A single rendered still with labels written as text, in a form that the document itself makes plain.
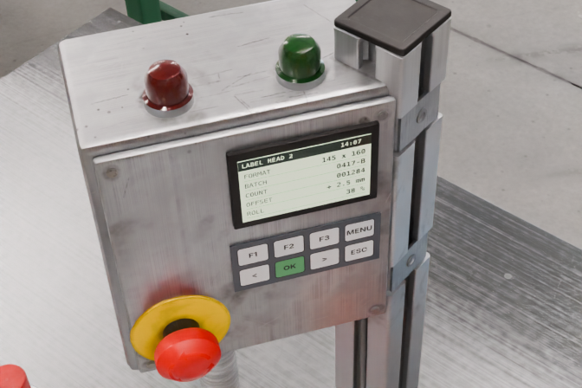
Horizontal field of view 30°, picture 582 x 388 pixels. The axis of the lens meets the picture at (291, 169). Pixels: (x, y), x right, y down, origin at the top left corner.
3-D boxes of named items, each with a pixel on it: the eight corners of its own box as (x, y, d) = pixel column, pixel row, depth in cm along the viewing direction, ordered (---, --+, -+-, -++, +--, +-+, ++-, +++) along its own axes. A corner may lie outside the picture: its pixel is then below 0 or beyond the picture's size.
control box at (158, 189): (106, 263, 73) (54, 37, 60) (347, 209, 76) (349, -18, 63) (132, 384, 66) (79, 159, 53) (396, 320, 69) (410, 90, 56)
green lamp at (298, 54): (269, 64, 58) (268, 29, 56) (317, 54, 58) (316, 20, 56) (282, 94, 56) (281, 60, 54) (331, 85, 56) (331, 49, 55)
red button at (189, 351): (145, 316, 62) (154, 358, 60) (210, 301, 63) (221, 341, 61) (152, 356, 65) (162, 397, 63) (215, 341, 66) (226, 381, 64)
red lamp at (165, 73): (139, 90, 56) (133, 55, 55) (188, 80, 57) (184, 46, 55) (148, 122, 55) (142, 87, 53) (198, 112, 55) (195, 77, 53)
